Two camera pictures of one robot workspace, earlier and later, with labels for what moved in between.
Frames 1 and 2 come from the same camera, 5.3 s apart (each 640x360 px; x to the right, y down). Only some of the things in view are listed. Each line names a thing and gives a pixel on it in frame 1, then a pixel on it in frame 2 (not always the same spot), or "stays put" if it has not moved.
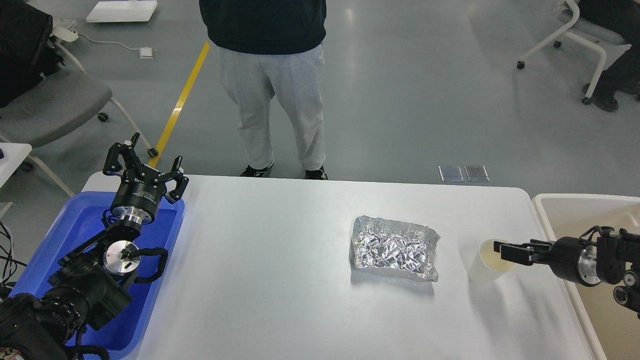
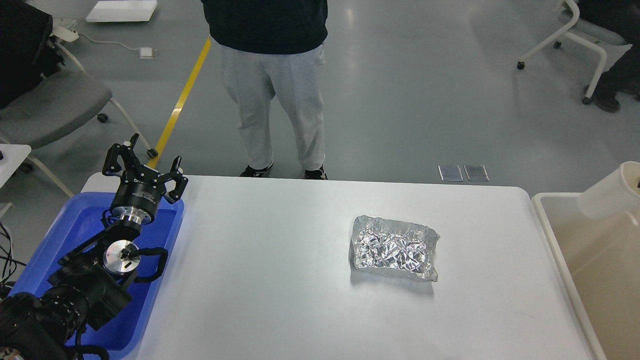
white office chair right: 609,42 stays put
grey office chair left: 54,104 stays put
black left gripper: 142,188 stays put
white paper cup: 487,268 → 617,194
